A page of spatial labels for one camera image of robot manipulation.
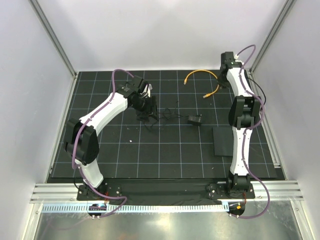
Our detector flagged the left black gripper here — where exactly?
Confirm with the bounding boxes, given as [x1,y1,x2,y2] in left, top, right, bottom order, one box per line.
[131,95,160,123]

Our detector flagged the orange ethernet cable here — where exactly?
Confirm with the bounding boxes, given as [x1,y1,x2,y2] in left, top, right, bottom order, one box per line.
[183,69,221,100]

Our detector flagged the black ethernet cable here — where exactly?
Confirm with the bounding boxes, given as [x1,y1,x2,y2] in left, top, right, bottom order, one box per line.
[248,77,267,106]

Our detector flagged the black power adapter with cord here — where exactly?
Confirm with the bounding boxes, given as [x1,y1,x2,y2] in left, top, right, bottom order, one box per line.
[143,101,203,132]

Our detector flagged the black network switch box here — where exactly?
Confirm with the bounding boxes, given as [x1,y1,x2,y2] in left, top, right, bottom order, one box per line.
[212,126,234,157]

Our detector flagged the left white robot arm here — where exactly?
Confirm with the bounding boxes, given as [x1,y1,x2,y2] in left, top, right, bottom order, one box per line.
[64,75,158,200]

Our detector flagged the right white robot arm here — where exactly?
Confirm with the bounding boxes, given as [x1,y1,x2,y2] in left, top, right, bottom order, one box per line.
[217,51,261,198]

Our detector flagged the black grid cutting mat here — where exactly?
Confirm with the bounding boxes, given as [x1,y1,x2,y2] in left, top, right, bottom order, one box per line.
[48,70,285,183]

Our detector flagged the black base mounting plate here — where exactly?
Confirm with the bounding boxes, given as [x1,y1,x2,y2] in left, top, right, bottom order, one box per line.
[77,178,256,205]

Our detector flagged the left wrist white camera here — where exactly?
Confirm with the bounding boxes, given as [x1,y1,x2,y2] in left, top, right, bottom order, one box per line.
[145,83,153,97]

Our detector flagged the right aluminium frame post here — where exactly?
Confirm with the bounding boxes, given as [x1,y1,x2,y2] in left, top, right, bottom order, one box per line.
[249,0,296,75]

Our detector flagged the aluminium frame post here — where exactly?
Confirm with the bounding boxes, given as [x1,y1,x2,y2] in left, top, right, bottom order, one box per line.
[249,0,296,75]
[28,0,77,78]

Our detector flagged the white slotted cable duct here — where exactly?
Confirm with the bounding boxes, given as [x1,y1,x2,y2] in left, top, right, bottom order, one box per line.
[41,202,229,214]

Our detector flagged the aluminium front rail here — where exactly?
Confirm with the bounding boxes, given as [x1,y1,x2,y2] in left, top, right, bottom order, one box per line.
[29,180,304,204]

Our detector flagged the left aluminium frame post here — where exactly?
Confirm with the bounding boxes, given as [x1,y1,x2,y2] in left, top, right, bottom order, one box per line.
[28,0,77,78]

